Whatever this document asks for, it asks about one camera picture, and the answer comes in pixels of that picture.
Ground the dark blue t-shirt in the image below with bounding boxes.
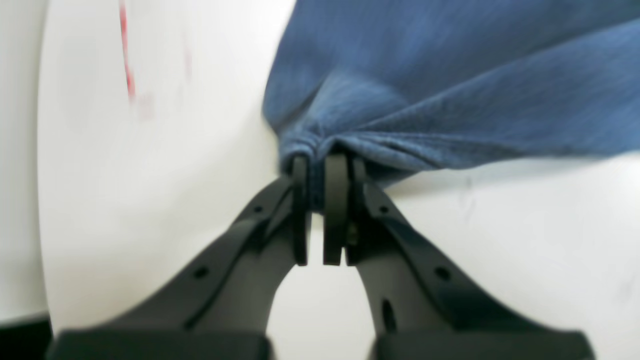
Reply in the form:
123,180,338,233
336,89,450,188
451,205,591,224
262,0,640,210

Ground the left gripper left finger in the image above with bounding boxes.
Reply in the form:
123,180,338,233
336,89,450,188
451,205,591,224
47,155,311,360

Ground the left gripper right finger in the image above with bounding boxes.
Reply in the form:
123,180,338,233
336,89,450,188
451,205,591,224
323,153,595,360

